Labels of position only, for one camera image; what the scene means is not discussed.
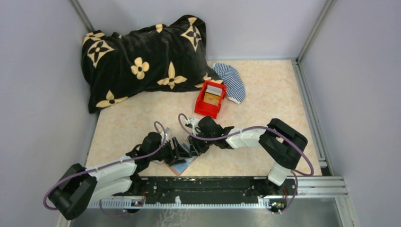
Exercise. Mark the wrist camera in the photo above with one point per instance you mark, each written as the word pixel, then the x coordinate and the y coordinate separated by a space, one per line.
pixel 167 133
pixel 192 123

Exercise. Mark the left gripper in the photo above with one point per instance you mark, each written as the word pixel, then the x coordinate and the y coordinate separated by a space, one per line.
pixel 175 150

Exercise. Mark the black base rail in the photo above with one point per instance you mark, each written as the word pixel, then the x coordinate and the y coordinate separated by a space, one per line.
pixel 208 190

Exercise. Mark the black floral blanket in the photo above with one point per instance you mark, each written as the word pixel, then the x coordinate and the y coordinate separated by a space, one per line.
pixel 169 58

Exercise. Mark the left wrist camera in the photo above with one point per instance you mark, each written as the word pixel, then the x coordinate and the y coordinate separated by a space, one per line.
pixel 167 133

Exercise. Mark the blue striped cloth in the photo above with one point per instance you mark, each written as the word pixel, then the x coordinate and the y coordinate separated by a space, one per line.
pixel 231 79

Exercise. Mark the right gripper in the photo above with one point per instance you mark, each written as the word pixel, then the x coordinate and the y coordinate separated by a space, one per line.
pixel 200 145

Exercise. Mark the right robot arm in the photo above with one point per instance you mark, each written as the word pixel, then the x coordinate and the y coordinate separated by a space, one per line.
pixel 283 143

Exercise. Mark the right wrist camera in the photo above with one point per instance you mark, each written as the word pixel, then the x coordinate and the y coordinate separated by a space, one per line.
pixel 192 123

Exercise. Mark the grey cards in bin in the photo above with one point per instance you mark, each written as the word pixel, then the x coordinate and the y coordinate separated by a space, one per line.
pixel 214 90

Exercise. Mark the pink leather card holder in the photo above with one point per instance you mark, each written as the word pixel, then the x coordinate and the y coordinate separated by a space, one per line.
pixel 184 163

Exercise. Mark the red plastic bin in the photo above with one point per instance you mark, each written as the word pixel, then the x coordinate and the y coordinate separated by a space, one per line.
pixel 207 109

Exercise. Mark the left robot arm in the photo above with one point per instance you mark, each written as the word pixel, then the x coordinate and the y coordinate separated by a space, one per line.
pixel 79 188

